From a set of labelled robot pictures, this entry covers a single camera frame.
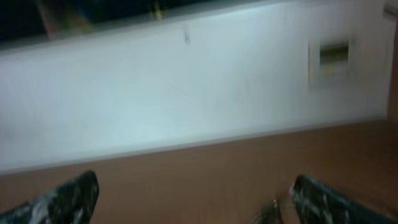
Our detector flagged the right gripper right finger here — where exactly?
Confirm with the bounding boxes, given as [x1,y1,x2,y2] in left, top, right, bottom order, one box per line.
[290,175,397,224]

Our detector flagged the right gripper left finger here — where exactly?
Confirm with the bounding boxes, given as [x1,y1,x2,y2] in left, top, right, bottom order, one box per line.
[1,170,100,224]

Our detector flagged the white wall outlet plate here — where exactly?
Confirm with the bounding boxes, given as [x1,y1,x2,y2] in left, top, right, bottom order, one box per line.
[308,37,357,88]

